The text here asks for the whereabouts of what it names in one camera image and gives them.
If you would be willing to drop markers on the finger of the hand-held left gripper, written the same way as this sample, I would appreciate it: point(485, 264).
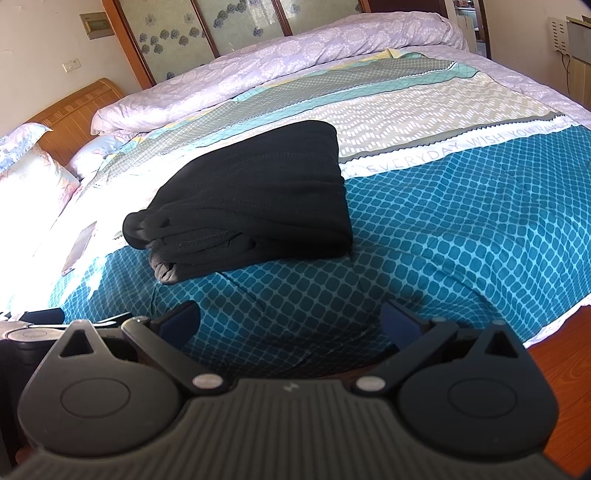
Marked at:
point(44, 316)

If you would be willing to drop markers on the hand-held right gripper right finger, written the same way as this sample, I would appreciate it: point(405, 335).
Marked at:
point(398, 323)

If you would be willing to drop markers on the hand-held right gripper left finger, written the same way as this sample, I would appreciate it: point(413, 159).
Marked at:
point(181, 319)

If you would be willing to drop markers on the black pants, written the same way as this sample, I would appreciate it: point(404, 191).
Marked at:
point(254, 198)

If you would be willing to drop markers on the book with portrait cover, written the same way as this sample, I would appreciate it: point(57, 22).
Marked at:
point(81, 247)

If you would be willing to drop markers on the teal and grey patterned bedsheet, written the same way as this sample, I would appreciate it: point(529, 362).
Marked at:
point(461, 221)

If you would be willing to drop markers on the pastel patchwork pillow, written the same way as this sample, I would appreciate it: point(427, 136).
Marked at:
point(32, 187)

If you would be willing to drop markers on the light blue pillow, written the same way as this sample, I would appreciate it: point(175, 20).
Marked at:
point(94, 154)

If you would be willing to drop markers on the lilac floral pillow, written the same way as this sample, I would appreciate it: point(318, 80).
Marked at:
point(18, 138)

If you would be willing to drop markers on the wooden headboard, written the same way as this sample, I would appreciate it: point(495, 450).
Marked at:
point(78, 106)

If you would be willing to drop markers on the lilac floral duvet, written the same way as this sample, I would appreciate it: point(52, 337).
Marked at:
point(277, 60)

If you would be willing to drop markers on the wooden wardrobe frosted glass doors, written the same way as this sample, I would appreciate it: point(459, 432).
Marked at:
point(217, 32)

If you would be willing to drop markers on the white wall socket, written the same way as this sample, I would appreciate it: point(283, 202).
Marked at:
point(72, 65)

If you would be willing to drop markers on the white wall heater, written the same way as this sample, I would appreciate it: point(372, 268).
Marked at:
point(572, 34)

